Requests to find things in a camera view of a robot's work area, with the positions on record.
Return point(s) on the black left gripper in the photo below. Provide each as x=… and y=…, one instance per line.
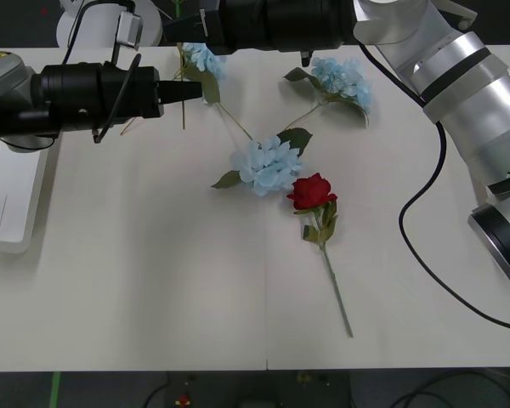
x=132, y=93

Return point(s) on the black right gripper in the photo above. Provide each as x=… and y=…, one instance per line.
x=238, y=25

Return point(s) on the silver and black right arm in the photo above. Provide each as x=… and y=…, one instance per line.
x=493, y=110

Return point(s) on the silver and black left arm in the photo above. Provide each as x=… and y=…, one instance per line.
x=68, y=98

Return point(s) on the thin tan twig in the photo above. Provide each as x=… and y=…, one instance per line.
x=127, y=127

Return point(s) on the white round base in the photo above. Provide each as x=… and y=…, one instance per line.
x=93, y=30

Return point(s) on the red rose with green stem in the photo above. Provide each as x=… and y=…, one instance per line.
x=312, y=193

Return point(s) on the red emergency stop button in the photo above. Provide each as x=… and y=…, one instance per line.
x=183, y=400

